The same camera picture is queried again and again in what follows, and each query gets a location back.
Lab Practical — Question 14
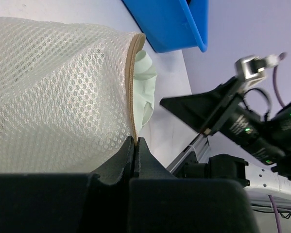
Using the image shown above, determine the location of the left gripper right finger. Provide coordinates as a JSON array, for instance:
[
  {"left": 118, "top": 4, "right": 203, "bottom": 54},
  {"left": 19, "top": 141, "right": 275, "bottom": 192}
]
[{"left": 129, "top": 138, "right": 259, "bottom": 233}]

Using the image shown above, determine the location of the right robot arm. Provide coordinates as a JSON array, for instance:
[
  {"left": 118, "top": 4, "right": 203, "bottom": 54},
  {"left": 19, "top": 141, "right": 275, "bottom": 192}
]
[{"left": 160, "top": 78, "right": 291, "bottom": 188}]

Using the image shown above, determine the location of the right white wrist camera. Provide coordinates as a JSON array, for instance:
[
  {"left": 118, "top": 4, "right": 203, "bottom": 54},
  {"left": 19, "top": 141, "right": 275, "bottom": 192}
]
[{"left": 235, "top": 52, "right": 287, "bottom": 90}]

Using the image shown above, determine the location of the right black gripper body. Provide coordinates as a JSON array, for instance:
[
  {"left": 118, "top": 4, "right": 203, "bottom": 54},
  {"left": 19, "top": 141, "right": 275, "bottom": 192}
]
[{"left": 204, "top": 77, "right": 286, "bottom": 165}]

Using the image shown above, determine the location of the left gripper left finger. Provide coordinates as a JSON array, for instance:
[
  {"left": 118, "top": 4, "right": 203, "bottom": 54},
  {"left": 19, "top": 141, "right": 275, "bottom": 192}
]
[{"left": 0, "top": 137, "right": 135, "bottom": 233}]

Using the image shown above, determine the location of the pale mint bra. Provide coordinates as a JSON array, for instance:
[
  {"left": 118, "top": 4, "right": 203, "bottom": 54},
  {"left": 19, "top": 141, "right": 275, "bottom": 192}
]
[{"left": 133, "top": 50, "right": 157, "bottom": 133}]

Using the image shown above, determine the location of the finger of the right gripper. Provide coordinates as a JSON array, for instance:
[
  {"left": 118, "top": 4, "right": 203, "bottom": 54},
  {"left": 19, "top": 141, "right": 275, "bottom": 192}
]
[{"left": 160, "top": 91, "right": 229, "bottom": 133}]

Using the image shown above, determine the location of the blue plastic bin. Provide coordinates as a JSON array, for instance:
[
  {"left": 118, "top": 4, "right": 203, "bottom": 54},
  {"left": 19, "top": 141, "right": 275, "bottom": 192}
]
[{"left": 123, "top": 0, "right": 209, "bottom": 53}]

